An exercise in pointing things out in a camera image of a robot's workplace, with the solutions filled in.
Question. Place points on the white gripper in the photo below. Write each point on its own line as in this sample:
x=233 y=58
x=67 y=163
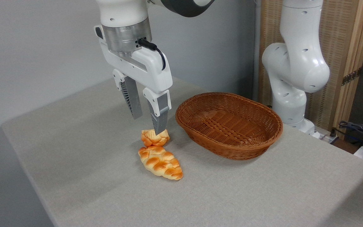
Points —
x=150 y=71

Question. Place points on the small bread roll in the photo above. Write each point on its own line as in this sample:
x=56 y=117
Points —
x=151 y=138

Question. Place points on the braided bread loaf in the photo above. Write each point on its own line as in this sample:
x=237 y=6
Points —
x=161 y=162

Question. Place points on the brown wicker basket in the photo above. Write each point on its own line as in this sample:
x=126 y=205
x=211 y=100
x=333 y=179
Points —
x=228 y=126

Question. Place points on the grey tablecloth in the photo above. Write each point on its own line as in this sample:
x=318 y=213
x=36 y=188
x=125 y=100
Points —
x=106 y=176

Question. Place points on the metal screen hinge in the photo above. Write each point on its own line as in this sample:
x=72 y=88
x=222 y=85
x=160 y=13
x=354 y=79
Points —
x=351 y=76

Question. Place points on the wooden folding screen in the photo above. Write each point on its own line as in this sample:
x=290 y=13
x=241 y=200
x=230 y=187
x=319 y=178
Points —
x=342 y=37

